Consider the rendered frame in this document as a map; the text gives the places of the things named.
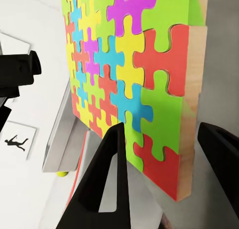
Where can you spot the jigsaw puzzle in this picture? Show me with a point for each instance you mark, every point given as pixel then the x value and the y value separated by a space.
pixel 140 62

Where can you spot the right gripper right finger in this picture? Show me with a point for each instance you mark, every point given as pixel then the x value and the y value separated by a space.
pixel 221 148

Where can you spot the desk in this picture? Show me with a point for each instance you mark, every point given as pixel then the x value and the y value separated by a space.
pixel 208 206

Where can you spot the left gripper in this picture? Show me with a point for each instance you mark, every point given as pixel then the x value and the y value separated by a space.
pixel 18 70

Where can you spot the swivel chair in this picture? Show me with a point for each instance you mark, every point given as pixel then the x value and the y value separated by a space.
pixel 145 211

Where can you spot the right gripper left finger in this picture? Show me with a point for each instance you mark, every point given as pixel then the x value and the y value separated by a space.
pixel 83 209

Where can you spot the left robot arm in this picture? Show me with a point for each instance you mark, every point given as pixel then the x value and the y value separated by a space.
pixel 15 70

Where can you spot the toy box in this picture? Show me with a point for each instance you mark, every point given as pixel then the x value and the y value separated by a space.
pixel 65 143

